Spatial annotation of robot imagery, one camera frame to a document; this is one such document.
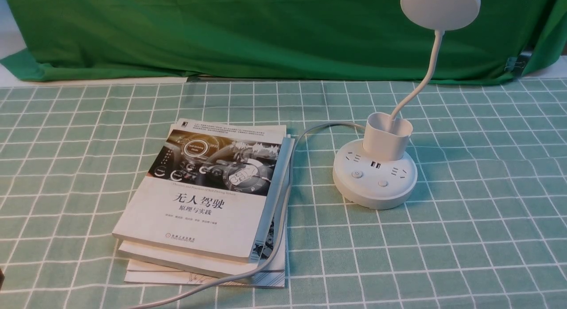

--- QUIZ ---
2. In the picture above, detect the green checkered tablecloth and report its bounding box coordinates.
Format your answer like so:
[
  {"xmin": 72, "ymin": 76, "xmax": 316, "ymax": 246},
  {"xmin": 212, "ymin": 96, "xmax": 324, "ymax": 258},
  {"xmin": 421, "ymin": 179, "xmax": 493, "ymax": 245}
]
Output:
[{"xmin": 0, "ymin": 78, "xmax": 567, "ymax": 309}]

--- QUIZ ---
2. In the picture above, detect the white book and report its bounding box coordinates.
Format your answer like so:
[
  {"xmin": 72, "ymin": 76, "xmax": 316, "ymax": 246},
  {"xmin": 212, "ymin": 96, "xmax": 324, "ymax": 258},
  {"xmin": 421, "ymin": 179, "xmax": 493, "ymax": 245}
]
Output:
[
  {"xmin": 117, "ymin": 121, "xmax": 295, "ymax": 278},
  {"xmin": 124, "ymin": 118, "xmax": 287, "ymax": 289}
]

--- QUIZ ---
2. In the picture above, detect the bottom white book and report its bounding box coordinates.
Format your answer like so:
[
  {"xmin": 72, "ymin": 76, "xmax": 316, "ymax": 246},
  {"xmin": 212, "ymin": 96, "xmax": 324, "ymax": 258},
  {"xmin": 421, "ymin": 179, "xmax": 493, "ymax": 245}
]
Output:
[{"xmin": 124, "ymin": 118, "xmax": 287, "ymax": 289}]

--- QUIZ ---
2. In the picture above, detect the white desk lamp with socket base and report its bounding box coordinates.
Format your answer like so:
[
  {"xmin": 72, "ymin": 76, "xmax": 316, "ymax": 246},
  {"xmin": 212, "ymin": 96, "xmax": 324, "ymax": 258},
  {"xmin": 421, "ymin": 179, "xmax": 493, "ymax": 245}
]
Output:
[{"xmin": 332, "ymin": 0, "xmax": 481, "ymax": 210}]

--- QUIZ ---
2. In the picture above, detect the middle white book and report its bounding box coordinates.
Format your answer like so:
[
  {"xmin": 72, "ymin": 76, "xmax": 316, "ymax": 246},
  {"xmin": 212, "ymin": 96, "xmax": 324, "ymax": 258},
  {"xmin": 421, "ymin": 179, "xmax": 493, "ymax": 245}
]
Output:
[{"xmin": 117, "ymin": 121, "xmax": 295, "ymax": 278}]

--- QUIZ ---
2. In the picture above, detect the white power cable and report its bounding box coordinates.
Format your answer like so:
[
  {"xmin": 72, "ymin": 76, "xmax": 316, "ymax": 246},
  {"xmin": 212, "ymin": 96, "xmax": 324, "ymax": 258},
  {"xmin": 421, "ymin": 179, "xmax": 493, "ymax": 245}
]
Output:
[{"xmin": 128, "ymin": 121, "xmax": 366, "ymax": 309}]

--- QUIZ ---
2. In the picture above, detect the black binder clip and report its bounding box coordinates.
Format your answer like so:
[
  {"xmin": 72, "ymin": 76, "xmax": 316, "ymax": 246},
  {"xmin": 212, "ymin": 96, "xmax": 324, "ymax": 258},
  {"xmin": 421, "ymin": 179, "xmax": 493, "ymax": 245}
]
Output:
[{"xmin": 504, "ymin": 51, "xmax": 532, "ymax": 78}]

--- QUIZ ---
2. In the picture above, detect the green backdrop cloth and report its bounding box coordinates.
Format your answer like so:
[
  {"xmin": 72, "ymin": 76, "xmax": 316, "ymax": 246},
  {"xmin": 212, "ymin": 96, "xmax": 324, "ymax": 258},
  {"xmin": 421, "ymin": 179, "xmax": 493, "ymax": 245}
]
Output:
[{"xmin": 1, "ymin": 0, "xmax": 566, "ymax": 84}]

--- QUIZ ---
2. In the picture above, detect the top book with car cover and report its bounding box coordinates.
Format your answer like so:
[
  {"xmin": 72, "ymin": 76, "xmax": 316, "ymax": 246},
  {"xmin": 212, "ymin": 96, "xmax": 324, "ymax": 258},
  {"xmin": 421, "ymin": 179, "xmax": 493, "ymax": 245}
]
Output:
[{"xmin": 112, "ymin": 125, "xmax": 295, "ymax": 263}]

